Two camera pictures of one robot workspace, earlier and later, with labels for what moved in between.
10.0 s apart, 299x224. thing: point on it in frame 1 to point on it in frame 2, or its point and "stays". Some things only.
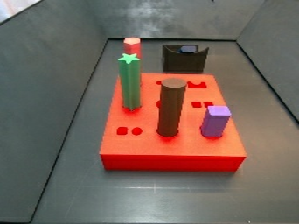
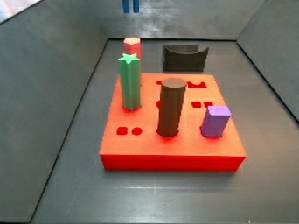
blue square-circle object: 186,49 to 125,6
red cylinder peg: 132,46 stays
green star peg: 130,82 stays
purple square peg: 215,121 stays
